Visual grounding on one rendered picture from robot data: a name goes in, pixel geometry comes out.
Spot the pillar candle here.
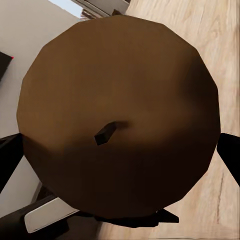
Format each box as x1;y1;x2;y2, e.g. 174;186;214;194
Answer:
16;14;222;219

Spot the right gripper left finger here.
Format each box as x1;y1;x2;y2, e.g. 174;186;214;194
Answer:
0;132;24;193

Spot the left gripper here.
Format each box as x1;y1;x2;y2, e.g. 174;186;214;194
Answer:
113;208;179;229

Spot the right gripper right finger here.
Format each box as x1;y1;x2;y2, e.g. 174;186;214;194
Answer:
216;132;240;186

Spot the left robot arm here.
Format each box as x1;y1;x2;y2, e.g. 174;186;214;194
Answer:
0;194;179;240

